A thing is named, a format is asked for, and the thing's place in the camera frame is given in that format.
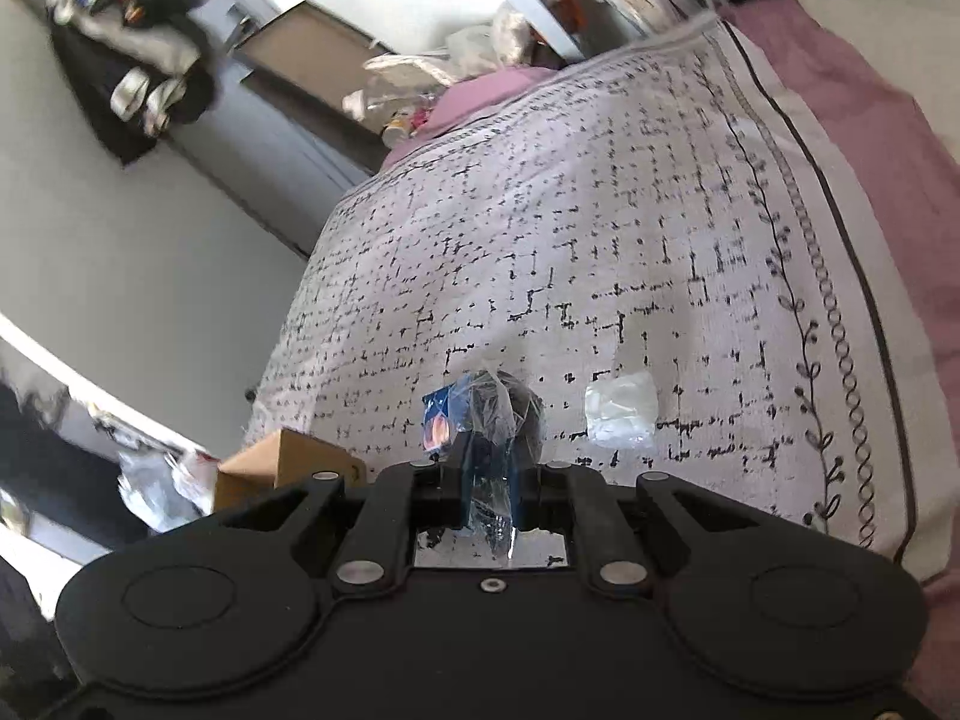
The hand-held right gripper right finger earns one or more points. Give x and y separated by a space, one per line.
528 491

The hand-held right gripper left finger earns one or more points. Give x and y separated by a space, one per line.
453 481

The dark item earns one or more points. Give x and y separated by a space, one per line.
487 427

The clear plastic packet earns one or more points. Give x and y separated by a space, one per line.
621 412

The cardboard box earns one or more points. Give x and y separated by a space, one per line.
289 469

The patterned white bed cover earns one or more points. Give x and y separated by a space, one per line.
585 270

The crumpled clear plastic bag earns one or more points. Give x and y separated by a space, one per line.
161 484

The pile of bags and clutter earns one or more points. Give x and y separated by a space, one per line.
435 82

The pink bed sheet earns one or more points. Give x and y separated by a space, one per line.
862 135

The dark shelf with shoes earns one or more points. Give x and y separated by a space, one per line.
127 52

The cream pillow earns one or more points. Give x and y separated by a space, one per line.
892 37

